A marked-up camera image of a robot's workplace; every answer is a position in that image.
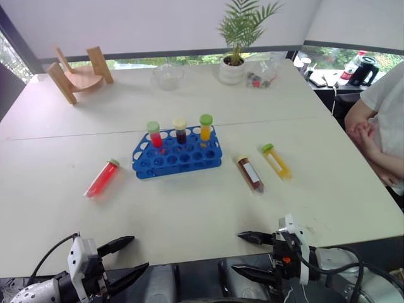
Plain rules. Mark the seated person in white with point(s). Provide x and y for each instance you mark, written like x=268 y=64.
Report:
x=389 y=104

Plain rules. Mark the white ribbed plant pot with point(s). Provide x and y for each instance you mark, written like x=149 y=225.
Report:
x=232 y=73

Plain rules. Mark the black kettle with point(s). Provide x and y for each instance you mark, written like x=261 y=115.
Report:
x=364 y=71

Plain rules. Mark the person's bare hand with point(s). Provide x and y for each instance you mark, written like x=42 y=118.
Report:
x=364 y=132

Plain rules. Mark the wooden stand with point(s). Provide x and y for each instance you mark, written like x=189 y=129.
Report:
x=83 y=80

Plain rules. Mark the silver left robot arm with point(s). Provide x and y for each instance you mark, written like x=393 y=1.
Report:
x=34 y=292

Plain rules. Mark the green palm plant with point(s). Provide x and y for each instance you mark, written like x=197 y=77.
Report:
x=241 y=23

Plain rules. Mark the brown liquid tube cream cap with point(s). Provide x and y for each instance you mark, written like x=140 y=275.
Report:
x=251 y=173

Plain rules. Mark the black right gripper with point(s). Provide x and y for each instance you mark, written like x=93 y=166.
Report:
x=285 y=255

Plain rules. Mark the person's bare forearm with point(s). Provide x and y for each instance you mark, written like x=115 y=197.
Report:
x=383 y=165
x=356 y=113

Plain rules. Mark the blue plastic test tube rack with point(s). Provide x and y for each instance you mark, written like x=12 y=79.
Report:
x=176 y=158

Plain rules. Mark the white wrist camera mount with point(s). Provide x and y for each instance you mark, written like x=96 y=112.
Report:
x=288 y=225
x=77 y=255

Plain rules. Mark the clear plastic bag with bits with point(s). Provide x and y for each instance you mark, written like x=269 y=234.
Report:
x=262 y=75

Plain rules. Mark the orange liquid tube green cap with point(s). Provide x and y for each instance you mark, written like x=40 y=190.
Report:
x=205 y=131

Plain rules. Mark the yellow liquid tube green cap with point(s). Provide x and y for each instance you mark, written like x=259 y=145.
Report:
x=277 y=162

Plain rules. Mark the dark side table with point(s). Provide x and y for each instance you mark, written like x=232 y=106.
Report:
x=331 y=90

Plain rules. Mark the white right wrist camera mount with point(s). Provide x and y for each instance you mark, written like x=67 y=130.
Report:
x=288 y=225

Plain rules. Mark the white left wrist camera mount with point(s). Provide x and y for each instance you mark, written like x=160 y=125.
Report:
x=77 y=255

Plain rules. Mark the black chair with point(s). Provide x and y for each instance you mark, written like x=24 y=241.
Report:
x=345 y=105

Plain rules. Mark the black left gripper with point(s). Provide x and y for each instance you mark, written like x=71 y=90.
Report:
x=96 y=277

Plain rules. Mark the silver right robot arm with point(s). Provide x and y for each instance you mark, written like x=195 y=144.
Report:
x=334 y=257

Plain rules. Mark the cola bottle red label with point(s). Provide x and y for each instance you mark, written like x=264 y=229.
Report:
x=350 y=69

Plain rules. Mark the dark purple tube cream cap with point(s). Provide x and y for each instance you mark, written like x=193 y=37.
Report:
x=180 y=134

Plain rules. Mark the white cup dark band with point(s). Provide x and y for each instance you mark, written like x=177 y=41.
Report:
x=305 y=66

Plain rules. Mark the red liquid tube green cap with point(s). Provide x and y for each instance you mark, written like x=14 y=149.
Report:
x=155 y=136
x=102 y=178

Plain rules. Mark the clear glass bowl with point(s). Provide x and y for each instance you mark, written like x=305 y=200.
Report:
x=168 y=77

